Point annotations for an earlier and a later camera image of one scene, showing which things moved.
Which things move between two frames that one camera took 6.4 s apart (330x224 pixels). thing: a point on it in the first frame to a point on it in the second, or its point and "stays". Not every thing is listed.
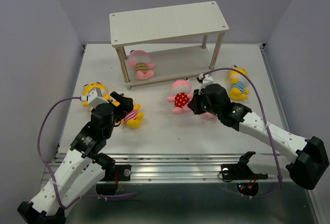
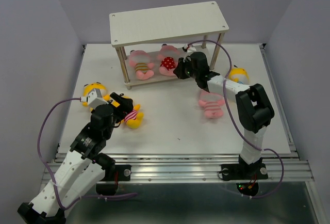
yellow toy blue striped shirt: (240, 89) stays
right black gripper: (194, 104) to (178, 71)
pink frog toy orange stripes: (139, 60) stays
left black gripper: (126, 104) stays
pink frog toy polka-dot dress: (181, 99) to (168, 62)
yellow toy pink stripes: (87, 87) stays
